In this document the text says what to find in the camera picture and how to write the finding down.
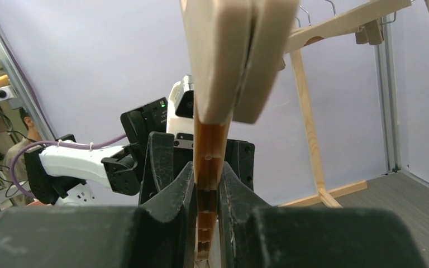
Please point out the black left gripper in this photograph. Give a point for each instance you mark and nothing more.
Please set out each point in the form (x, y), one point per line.
(192, 155)

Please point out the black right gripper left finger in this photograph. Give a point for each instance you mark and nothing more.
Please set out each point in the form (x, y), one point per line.
(158, 233)

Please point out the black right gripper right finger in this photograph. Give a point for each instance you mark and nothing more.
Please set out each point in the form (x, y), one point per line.
(256, 234)

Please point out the wooden hanger for striped underwear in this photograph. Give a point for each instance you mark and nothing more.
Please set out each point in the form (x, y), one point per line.
(235, 49)

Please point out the wooden hanger for beige underwear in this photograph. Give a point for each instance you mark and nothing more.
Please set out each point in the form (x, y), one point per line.
(342, 24)

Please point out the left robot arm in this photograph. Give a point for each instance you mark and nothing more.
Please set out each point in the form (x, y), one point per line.
(59, 173)

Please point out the wooden clothes rack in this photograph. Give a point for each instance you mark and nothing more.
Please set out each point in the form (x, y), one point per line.
(322, 195)

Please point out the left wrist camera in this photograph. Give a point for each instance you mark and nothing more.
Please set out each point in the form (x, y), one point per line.
(181, 107)

